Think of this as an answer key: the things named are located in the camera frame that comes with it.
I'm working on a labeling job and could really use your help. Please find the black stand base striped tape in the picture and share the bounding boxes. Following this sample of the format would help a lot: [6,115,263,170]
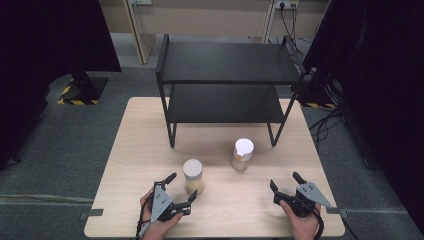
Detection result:
[56,70,110,106]
[290,68,338,110]

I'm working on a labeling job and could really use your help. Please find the glass jar with beige grains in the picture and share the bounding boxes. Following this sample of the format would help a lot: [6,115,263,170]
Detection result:
[182,158,206,196]

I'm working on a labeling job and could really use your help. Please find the right hand-held gripper cable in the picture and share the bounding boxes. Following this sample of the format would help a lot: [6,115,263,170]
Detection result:
[309,205,326,240]

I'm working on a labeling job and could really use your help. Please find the person's right hand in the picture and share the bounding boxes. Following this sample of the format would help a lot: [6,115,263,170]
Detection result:
[279,199,323,240]

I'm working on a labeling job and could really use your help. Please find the dark curtain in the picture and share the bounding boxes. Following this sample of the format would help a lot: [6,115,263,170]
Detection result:
[0,0,123,172]
[300,0,424,236]

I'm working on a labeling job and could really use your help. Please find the beige wooden frame post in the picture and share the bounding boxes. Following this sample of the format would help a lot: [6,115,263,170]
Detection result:
[121,0,158,66]

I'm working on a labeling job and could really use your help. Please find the white frame post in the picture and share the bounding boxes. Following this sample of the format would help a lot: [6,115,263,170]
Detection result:
[260,0,278,44]

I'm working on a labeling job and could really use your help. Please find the person's left hand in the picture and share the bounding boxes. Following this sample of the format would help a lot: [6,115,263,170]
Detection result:
[139,188,185,240]

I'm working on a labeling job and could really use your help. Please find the hand-held gripper cable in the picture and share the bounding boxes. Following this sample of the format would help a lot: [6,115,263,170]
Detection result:
[309,205,326,240]
[135,191,155,240]

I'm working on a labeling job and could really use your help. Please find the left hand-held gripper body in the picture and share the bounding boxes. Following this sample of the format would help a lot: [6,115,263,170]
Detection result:
[149,181,193,224]

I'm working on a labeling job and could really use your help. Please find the black cables on floor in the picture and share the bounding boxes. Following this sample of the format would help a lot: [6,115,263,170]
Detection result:
[308,105,345,149]

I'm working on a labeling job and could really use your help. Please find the labelled glass jar white lid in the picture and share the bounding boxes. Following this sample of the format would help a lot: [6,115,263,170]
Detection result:
[231,137,255,172]

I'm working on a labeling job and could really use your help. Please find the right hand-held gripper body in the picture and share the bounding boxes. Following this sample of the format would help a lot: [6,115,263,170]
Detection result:
[273,181,333,219]

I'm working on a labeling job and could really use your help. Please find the white wall power outlet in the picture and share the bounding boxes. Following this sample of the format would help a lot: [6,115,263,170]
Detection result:
[274,0,300,10]

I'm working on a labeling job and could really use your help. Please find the grey tape strip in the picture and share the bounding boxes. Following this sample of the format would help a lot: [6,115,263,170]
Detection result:
[325,206,348,218]
[79,208,105,220]

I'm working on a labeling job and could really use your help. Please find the left hand-held gripper cable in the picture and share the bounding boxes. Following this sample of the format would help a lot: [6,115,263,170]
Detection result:
[135,191,155,240]

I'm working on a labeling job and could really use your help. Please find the black two-tier metal shelf rack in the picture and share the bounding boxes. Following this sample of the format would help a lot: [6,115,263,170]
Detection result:
[154,33,308,149]

